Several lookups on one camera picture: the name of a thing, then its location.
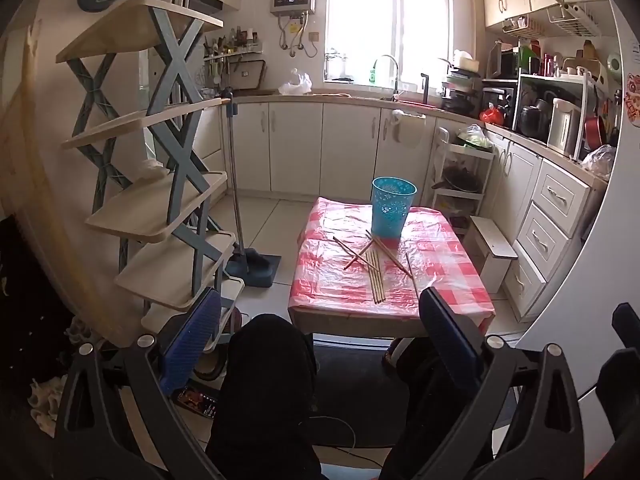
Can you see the red white checked tablecloth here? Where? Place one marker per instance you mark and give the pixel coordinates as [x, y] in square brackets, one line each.
[340, 280]

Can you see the lion dance sticker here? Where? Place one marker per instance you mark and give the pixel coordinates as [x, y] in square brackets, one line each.
[632, 100]

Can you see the clear plastic bag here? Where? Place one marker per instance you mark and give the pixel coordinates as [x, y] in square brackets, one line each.
[597, 162]

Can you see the chrome arched faucet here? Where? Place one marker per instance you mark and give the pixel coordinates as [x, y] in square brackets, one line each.
[396, 80]

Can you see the microwave oven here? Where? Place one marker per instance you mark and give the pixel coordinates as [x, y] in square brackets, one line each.
[502, 62]

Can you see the white counter shelf rack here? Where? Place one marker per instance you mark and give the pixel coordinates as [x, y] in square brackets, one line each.
[550, 76]

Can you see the pile of wooden chopsticks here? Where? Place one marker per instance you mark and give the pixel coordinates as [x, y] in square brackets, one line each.
[374, 275]

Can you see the white electric thermo pot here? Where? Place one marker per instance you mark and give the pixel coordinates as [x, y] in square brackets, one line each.
[562, 127]

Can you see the white drawer unit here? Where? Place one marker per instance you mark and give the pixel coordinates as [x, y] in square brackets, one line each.
[550, 210]

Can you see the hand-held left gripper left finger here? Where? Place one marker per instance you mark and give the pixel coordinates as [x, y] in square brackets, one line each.
[192, 342]

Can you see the folding wooden shelf rack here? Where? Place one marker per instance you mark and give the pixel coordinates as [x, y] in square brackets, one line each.
[172, 110]

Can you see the white step stool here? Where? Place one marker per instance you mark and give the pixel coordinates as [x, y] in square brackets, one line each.
[492, 240]

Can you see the white side base cabinets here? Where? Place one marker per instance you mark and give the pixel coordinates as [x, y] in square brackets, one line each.
[515, 175]

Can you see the white hanging waste bin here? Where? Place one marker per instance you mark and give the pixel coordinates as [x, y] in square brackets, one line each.
[407, 132]

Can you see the beige kitchen countertop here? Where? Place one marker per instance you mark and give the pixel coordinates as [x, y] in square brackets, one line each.
[350, 96]

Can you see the green box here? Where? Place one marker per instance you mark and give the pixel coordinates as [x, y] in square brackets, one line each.
[529, 60]

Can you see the black wok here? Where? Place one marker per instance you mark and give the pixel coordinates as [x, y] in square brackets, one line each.
[460, 180]

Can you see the black water tap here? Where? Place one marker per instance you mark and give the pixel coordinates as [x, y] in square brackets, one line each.
[425, 90]

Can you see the person's left leg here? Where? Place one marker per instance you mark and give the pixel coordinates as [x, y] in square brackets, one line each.
[265, 385]

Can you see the red plastic bag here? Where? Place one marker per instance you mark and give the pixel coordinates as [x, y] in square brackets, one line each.
[492, 116]

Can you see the white refrigerator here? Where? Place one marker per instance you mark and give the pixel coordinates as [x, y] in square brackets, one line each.
[590, 285]

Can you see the red pot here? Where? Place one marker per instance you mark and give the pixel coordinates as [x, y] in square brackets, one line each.
[595, 135]

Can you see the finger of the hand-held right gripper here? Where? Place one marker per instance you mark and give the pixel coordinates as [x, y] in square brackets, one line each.
[622, 372]
[626, 325]

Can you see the clear glass jar set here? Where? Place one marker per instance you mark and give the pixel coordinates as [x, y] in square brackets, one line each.
[339, 67]

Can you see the dark snack packet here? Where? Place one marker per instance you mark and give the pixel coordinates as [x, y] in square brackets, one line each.
[197, 400]

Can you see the white kitchen trolley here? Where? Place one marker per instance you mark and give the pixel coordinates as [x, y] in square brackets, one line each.
[470, 149]

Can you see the green bottle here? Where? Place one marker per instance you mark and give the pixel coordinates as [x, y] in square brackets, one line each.
[373, 76]

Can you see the dark floor mat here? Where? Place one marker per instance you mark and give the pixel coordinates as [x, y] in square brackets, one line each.
[360, 395]

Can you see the white ruffled object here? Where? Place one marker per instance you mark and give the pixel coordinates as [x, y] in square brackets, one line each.
[45, 405]

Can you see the wall utensil rail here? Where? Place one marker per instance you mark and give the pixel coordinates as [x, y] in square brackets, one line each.
[235, 46]

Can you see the blue perforated plastic bin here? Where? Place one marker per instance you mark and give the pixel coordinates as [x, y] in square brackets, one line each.
[392, 210]

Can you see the white plastic bag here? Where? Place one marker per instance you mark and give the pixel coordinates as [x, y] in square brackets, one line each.
[295, 82]

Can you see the stack of pots and dishes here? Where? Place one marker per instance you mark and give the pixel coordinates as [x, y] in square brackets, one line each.
[460, 90]

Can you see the black rice cooker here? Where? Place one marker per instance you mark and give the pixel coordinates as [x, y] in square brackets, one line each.
[532, 117]

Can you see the range hood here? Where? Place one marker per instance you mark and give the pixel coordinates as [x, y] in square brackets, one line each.
[205, 1]

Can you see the dark rimmed tray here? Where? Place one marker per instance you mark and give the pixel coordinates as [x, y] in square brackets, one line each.
[247, 77]

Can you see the kitchen window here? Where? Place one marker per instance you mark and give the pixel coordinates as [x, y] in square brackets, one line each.
[385, 25]

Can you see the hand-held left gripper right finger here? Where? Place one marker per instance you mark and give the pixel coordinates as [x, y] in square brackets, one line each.
[450, 342]

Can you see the black toaster oven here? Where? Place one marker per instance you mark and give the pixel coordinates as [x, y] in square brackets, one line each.
[500, 100]

